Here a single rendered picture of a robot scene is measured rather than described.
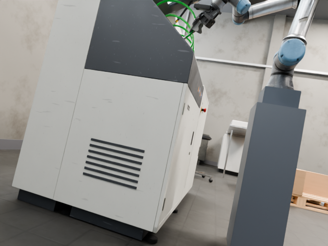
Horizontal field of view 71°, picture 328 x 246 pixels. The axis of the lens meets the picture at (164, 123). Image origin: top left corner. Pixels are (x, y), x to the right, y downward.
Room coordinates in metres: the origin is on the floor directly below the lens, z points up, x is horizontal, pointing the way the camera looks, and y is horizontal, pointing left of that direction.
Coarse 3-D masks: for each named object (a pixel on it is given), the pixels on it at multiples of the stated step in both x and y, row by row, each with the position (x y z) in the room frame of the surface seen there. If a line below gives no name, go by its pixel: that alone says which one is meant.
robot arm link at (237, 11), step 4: (228, 0) 1.26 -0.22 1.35; (232, 0) 1.24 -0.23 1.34; (236, 0) 1.22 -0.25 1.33; (240, 0) 1.21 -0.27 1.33; (244, 0) 1.21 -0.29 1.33; (232, 4) 1.25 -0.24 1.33; (236, 4) 1.23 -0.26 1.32; (240, 4) 1.22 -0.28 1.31; (244, 4) 1.21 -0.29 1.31; (248, 4) 1.21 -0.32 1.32; (236, 8) 1.24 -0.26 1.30; (240, 8) 1.23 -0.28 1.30; (244, 8) 1.22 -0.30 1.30; (248, 8) 1.25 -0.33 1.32; (236, 12) 1.29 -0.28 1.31; (240, 12) 1.24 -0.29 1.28; (244, 12) 1.25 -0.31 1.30
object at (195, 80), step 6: (192, 66) 1.14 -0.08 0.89; (192, 72) 1.17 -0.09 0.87; (198, 72) 1.35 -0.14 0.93; (192, 78) 1.20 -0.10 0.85; (198, 78) 1.40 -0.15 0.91; (192, 84) 1.24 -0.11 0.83; (198, 84) 1.45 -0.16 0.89; (192, 90) 1.28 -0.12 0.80; (198, 96) 1.56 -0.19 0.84; (198, 102) 1.62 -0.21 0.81
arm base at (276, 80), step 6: (276, 72) 1.26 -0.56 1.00; (282, 72) 1.24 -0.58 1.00; (270, 78) 1.29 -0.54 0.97; (276, 78) 1.25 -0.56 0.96; (282, 78) 1.23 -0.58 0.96; (288, 78) 1.23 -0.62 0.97; (270, 84) 1.26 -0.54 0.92; (276, 84) 1.23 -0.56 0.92; (282, 84) 1.22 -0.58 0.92; (288, 84) 1.22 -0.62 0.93
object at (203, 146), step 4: (204, 140) 6.16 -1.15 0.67; (204, 144) 6.16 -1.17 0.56; (200, 148) 6.16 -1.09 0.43; (204, 148) 6.16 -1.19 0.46; (200, 152) 6.16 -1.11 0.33; (204, 152) 6.16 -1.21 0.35; (200, 156) 6.16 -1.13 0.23; (204, 156) 6.16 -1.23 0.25; (200, 160) 6.17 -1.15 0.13; (204, 160) 6.17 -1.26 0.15
